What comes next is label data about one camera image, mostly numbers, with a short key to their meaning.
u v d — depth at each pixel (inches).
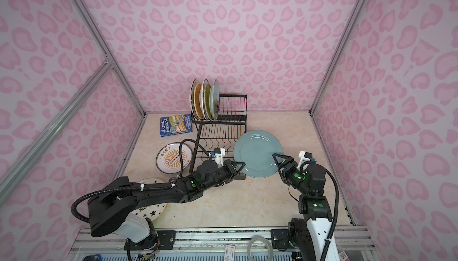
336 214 20.4
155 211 31.5
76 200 15.8
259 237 30.2
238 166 29.4
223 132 42.0
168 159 38.5
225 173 27.5
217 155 29.5
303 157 27.2
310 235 21.1
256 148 31.5
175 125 43.5
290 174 25.7
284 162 25.9
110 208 17.0
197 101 31.6
